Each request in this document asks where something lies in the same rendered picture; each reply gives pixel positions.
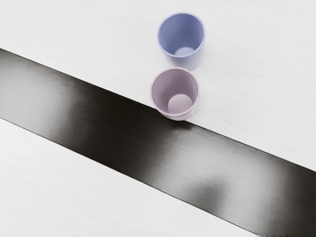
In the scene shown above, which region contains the pink cup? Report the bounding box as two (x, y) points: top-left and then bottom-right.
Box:
(149, 67), (200, 122)

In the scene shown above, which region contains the blue cup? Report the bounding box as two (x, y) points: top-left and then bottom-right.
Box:
(157, 11), (206, 71)

